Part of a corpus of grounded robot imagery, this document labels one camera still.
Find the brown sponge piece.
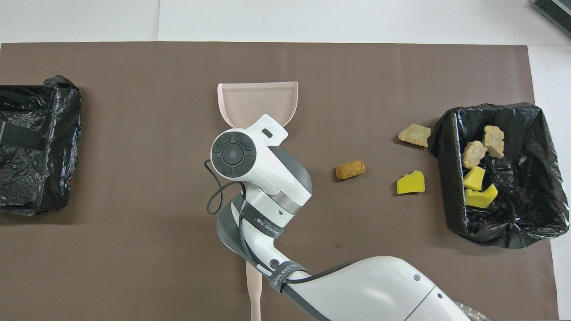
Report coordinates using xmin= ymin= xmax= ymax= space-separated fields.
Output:
xmin=336 ymin=160 xmax=367 ymax=181

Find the beige plastic dustpan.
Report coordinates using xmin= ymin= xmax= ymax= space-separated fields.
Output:
xmin=217 ymin=81 xmax=298 ymax=134

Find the yellow sponge piece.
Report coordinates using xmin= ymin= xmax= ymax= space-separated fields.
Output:
xmin=463 ymin=165 xmax=486 ymax=191
xmin=465 ymin=183 xmax=499 ymax=209
xmin=397 ymin=170 xmax=426 ymax=195

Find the beige sponge piece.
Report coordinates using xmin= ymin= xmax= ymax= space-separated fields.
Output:
xmin=484 ymin=125 xmax=505 ymax=159
xmin=462 ymin=140 xmax=488 ymax=169
xmin=398 ymin=123 xmax=432 ymax=148

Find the beige brush with black bristles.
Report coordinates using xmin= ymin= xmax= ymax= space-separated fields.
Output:
xmin=245 ymin=261 xmax=265 ymax=321

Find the black bag-lined bin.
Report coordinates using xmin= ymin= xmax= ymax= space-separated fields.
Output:
xmin=429 ymin=102 xmax=570 ymax=249
xmin=0 ymin=75 xmax=83 ymax=216

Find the brown paper table mat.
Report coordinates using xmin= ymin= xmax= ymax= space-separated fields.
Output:
xmin=0 ymin=41 xmax=559 ymax=321

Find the dark ribbed device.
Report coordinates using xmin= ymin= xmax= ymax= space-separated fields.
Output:
xmin=531 ymin=0 xmax=571 ymax=38

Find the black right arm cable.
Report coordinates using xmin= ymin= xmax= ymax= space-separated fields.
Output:
xmin=204 ymin=159 xmax=357 ymax=286

